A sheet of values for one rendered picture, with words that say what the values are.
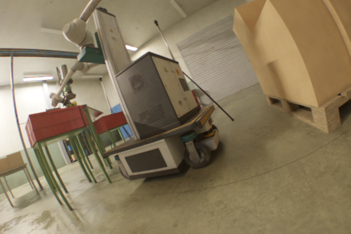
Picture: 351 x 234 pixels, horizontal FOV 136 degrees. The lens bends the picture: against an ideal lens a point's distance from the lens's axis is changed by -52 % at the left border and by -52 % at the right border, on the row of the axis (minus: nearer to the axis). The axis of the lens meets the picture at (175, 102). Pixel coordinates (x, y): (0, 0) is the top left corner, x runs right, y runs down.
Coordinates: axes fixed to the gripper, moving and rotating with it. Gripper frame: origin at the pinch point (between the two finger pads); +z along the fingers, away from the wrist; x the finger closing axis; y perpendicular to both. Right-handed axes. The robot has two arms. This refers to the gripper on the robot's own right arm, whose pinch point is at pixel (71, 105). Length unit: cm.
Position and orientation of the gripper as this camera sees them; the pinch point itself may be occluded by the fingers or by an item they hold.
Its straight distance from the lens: 235.7
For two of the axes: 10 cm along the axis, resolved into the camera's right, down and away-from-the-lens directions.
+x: 8.3, -3.8, -4.0
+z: 5.4, 4.0, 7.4
